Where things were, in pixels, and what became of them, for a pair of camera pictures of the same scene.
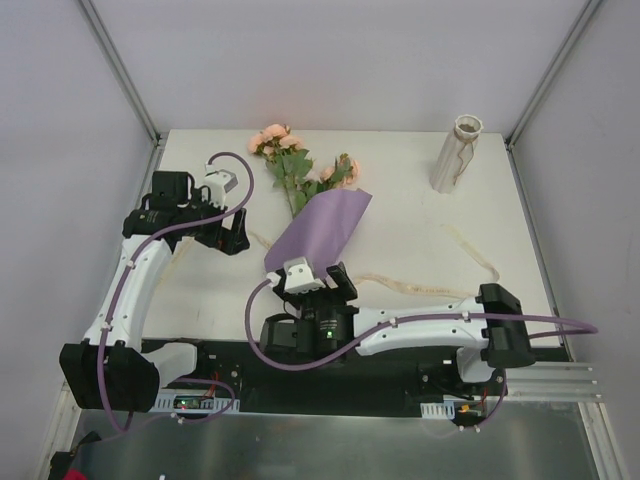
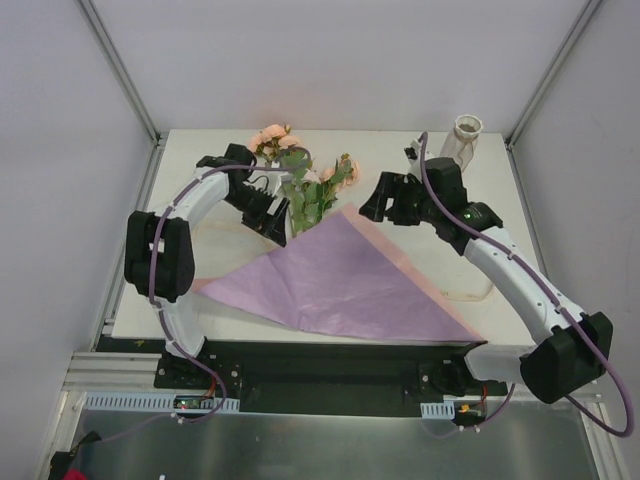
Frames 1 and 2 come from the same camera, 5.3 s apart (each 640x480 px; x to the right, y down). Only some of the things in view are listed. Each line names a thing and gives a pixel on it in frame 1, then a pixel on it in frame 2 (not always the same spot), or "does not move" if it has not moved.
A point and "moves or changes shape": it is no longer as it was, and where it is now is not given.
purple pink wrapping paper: x=321 y=232 moves or changes shape
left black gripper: x=220 y=232 -> x=265 y=214
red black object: x=59 y=466 does not move
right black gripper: x=325 y=291 -> x=395 y=201
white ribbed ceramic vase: x=455 y=153 does not move
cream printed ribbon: x=198 y=239 -> x=201 y=275
